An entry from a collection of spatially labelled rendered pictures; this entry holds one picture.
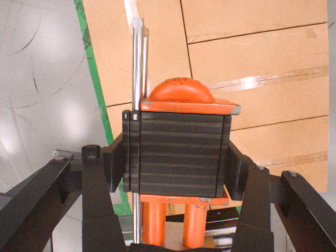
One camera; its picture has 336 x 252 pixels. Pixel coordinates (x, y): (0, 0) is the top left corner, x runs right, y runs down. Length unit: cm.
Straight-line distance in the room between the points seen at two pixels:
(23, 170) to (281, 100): 189
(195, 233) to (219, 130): 11
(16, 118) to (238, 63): 161
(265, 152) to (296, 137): 15
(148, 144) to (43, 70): 158
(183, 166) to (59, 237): 210
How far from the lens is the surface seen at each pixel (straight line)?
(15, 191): 138
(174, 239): 23
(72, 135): 168
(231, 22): 95
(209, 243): 112
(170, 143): 15
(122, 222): 129
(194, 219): 21
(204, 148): 16
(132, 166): 16
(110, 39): 95
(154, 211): 20
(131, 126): 15
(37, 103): 176
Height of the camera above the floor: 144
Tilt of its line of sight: 77 degrees down
